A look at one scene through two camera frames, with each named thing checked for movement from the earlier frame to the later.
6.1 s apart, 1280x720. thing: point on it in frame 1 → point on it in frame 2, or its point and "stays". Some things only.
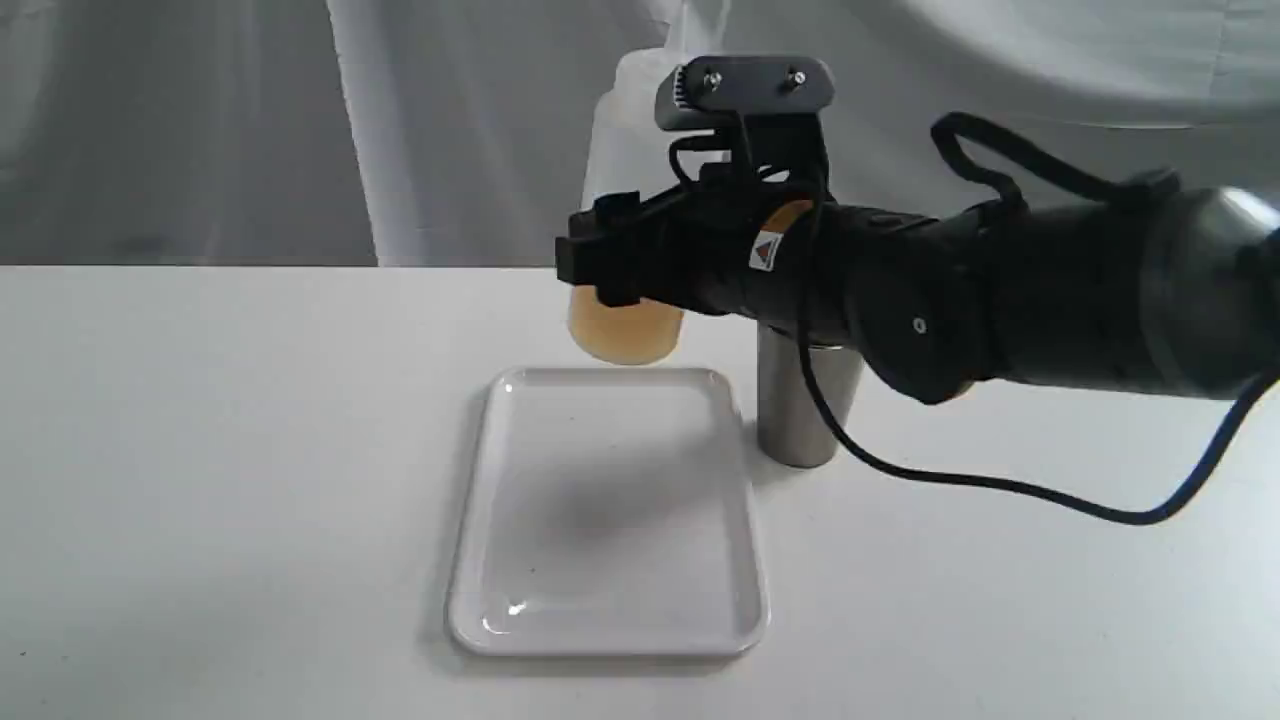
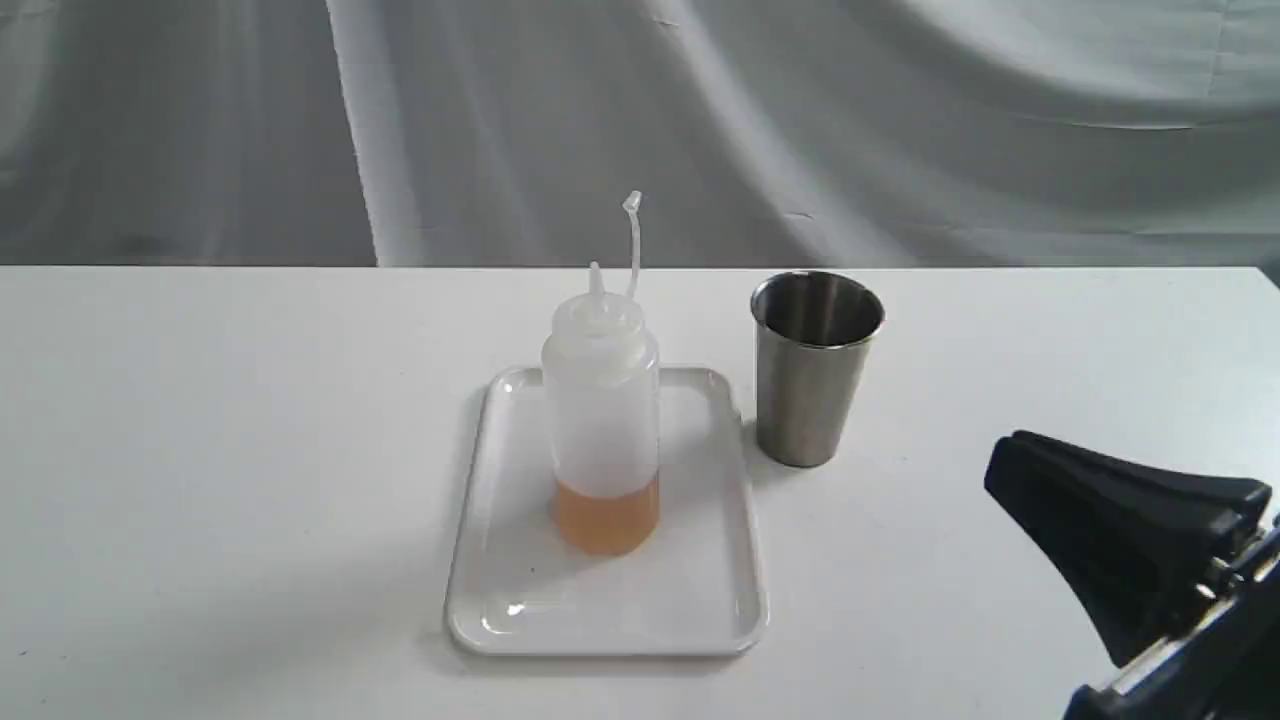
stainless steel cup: x=794 y=428 stays
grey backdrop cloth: x=455 y=132 stays
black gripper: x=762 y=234 → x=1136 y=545
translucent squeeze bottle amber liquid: x=627 y=153 → x=602 y=413
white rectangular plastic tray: x=608 y=512 stays
